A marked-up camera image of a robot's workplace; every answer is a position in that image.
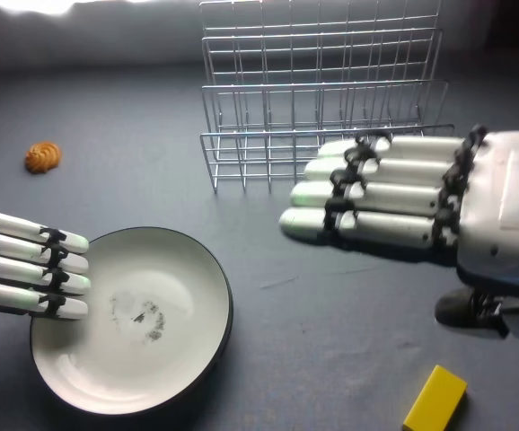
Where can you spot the orange swirl cookie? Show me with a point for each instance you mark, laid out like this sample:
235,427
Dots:
44,157

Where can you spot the yellow rectangular block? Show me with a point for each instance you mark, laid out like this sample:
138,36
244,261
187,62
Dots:
434,399

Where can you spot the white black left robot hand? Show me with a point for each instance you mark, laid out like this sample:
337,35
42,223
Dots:
17,260

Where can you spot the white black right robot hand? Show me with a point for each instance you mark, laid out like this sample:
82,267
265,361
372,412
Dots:
502,193

